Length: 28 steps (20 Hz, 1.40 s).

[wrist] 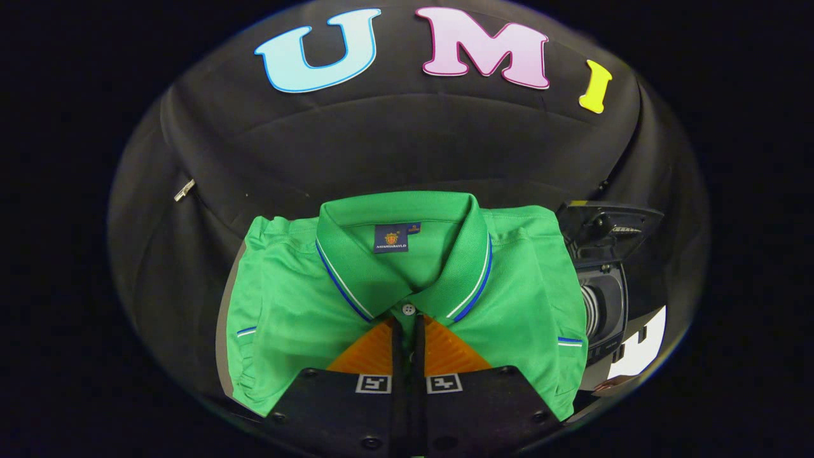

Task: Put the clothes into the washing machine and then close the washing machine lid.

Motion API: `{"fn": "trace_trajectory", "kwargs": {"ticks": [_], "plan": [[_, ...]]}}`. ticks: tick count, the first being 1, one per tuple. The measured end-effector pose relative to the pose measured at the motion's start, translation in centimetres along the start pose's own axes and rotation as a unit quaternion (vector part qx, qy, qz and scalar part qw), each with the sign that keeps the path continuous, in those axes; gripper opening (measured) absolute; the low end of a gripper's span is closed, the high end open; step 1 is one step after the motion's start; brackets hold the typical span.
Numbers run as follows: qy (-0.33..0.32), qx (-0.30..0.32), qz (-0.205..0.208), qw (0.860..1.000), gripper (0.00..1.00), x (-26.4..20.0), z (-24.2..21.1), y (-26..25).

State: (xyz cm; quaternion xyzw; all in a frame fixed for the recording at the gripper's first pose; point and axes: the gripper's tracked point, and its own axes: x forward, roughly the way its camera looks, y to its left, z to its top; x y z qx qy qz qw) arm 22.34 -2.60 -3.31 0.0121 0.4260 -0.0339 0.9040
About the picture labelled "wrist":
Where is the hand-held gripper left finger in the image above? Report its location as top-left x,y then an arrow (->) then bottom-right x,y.
264,316 -> 411,458

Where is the green polo shirt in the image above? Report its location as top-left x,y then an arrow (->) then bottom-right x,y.
226,191 -> 589,422

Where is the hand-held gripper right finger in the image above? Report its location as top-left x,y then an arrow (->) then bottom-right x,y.
410,315 -> 563,458

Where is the dark glass washing machine lid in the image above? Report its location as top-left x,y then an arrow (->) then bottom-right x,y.
556,200 -> 665,268

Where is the white board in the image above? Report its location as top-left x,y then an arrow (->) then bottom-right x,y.
607,305 -> 667,381

